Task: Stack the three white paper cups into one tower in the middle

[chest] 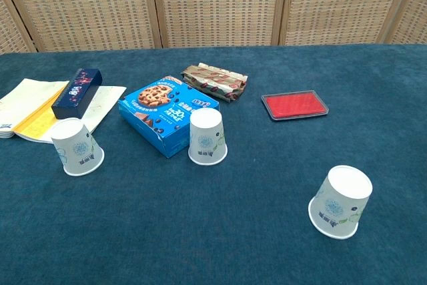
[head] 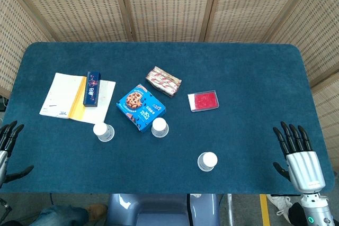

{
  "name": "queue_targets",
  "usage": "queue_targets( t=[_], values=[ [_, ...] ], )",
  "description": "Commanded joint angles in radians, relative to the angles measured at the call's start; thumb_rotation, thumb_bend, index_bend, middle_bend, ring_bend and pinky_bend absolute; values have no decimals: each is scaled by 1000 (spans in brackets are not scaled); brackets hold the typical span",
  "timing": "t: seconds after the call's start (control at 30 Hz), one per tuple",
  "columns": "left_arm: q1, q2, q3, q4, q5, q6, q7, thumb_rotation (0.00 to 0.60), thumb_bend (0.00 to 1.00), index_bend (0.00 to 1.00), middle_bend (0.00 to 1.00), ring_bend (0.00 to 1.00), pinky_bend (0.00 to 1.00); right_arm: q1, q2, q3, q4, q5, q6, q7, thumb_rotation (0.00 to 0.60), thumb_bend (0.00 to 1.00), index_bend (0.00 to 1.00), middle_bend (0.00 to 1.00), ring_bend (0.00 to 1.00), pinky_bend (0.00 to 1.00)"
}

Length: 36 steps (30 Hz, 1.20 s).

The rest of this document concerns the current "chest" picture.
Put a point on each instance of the brown red snack wrapper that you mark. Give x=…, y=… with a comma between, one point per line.
x=215, y=81

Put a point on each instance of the blue cookie box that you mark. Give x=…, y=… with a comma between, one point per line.
x=156, y=111

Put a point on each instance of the dark blue long box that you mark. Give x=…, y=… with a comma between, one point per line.
x=78, y=93

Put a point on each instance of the red ink pad case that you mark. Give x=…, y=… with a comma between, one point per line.
x=295, y=104

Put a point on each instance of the open yellow white notebook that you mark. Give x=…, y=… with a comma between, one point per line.
x=26, y=104

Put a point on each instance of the white paper cup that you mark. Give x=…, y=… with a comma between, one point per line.
x=75, y=151
x=207, y=138
x=340, y=201

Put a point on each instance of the woven bamboo folding screen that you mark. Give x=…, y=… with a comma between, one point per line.
x=217, y=4

